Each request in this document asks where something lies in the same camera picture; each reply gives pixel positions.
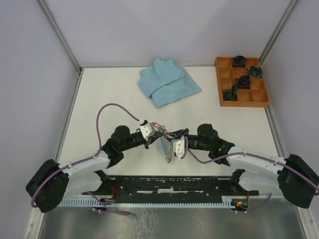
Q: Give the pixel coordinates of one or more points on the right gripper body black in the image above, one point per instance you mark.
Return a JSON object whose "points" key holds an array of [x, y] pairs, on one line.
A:
{"points": [[185, 133]]}

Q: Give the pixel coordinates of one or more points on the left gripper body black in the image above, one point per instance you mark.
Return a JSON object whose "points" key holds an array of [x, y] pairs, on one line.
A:
{"points": [[146, 143]]}

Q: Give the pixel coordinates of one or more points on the metal key organizer plate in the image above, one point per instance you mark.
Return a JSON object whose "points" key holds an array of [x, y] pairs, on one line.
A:
{"points": [[166, 144]]}

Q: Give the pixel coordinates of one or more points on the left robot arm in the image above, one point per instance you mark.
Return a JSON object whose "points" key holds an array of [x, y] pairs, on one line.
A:
{"points": [[54, 182]]}

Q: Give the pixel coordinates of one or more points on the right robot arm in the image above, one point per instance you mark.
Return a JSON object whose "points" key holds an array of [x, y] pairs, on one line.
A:
{"points": [[289, 176]]}

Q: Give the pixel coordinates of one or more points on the light blue cloth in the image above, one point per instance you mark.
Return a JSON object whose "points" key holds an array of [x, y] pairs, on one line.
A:
{"points": [[165, 83]]}

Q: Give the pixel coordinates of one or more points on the wooden compartment tray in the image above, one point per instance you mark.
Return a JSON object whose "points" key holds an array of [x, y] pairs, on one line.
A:
{"points": [[241, 82]]}

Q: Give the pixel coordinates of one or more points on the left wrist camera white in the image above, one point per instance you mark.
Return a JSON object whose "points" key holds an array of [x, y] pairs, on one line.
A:
{"points": [[147, 129]]}

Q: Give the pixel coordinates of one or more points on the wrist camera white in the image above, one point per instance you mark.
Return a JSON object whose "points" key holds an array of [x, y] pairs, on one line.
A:
{"points": [[179, 147], [147, 129]]}

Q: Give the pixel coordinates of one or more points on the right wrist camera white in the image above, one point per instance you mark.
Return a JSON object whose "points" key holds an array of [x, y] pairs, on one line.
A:
{"points": [[179, 147]]}

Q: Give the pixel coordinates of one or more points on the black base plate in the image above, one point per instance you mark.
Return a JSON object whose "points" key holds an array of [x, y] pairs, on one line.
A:
{"points": [[171, 189]]}

